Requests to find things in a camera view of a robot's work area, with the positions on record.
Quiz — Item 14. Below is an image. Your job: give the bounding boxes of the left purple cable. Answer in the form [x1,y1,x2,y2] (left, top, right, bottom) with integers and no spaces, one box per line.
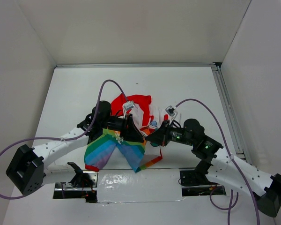
[0,80,129,200]

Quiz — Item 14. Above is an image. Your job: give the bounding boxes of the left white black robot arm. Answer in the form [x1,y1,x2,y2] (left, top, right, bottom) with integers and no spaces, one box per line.
[6,101,144,196]

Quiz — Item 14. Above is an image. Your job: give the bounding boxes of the purple cable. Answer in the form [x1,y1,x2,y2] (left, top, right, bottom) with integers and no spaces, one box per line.
[175,98,260,225]
[0,80,129,200]

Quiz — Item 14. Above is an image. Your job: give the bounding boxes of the colourful rainbow children's jacket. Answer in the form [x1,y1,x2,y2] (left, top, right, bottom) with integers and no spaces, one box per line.
[84,94,169,173]

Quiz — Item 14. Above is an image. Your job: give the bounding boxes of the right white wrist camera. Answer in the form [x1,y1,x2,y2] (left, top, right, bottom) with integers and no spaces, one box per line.
[165,105,178,121]

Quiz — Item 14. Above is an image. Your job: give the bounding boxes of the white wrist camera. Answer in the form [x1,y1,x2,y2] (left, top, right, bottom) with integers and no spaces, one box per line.
[165,105,178,121]
[122,101,135,117]

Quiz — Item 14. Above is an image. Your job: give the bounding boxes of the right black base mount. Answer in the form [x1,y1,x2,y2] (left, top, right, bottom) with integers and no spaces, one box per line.
[178,161,226,197]

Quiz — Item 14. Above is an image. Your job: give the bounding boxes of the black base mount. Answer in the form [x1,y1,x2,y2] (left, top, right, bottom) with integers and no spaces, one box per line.
[178,161,226,197]
[53,162,98,203]

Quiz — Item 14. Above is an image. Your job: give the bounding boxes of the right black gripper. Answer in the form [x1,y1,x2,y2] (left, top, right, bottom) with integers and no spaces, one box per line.
[145,119,195,146]

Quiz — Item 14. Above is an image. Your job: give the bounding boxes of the aluminium frame rail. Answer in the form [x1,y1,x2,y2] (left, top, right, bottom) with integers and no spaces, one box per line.
[47,63,251,162]

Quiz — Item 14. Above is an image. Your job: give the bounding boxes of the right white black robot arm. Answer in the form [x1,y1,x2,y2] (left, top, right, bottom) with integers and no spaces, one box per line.
[145,119,281,218]

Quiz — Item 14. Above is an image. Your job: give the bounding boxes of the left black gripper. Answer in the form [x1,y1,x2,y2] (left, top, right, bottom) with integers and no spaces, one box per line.
[101,113,144,143]

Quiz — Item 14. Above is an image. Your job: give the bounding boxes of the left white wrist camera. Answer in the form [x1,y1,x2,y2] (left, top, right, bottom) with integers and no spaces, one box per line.
[122,101,135,117]

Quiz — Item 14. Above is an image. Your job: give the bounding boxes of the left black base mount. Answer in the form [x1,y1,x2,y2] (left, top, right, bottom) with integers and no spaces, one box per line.
[53,162,98,203]

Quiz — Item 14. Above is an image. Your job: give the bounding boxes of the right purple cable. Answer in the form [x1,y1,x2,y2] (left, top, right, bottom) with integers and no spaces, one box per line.
[175,98,260,225]

